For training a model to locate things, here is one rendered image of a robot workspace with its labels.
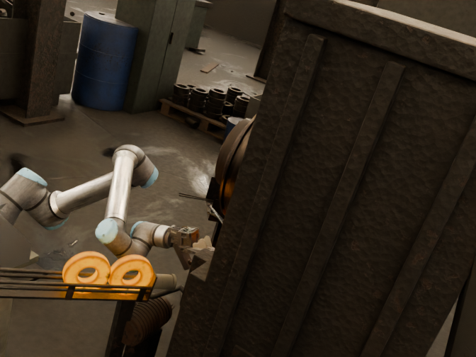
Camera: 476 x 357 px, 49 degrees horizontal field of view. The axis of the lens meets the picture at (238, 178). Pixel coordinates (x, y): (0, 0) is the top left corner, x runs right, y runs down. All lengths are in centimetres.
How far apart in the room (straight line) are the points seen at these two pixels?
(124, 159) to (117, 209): 34
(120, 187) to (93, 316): 81
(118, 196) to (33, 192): 71
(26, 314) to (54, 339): 21
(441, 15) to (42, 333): 346
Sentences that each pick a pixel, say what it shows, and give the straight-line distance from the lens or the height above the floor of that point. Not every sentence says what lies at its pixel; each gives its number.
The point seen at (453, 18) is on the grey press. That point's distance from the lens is 438.
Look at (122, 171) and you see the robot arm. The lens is 230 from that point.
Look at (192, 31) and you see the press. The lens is 989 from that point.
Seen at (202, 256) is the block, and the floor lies 80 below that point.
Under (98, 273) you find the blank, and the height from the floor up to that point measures 73.
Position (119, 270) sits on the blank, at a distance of 183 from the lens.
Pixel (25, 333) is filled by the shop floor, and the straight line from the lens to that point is 265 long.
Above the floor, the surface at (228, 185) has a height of 108.
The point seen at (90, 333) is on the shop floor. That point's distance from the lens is 268.
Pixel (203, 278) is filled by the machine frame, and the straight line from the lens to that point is 164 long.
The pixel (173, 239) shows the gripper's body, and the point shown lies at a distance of 210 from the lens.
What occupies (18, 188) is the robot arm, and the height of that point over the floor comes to 49.
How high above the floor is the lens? 179
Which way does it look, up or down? 22 degrees down
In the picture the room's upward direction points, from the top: 17 degrees clockwise
